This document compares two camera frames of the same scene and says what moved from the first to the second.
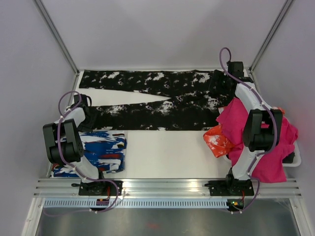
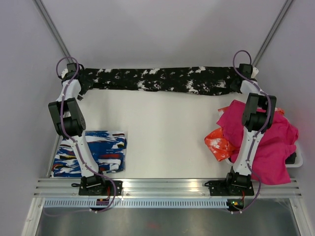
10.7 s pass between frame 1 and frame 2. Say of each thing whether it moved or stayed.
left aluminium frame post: stayed
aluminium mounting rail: stayed
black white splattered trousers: moved
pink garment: stayed
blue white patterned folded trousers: stayed
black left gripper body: moved
